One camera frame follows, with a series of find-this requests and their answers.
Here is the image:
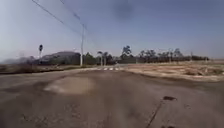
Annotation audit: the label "row of trees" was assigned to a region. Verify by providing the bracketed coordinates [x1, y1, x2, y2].
[83, 45, 211, 66]

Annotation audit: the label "tall pale pole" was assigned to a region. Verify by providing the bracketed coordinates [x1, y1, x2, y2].
[79, 23, 86, 67]

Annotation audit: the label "grey asphalt road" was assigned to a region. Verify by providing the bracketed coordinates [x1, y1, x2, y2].
[0, 64, 224, 128]

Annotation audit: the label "distant hill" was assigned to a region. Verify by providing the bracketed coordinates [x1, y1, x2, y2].
[31, 50, 83, 66]

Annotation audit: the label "dark sign on pole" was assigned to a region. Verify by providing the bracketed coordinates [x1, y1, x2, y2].
[38, 44, 44, 65]

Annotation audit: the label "dry grass verge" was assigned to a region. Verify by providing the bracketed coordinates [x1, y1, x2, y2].
[0, 63, 98, 75]

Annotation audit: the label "overhead wires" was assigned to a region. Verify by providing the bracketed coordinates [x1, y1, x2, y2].
[30, 0, 89, 38]

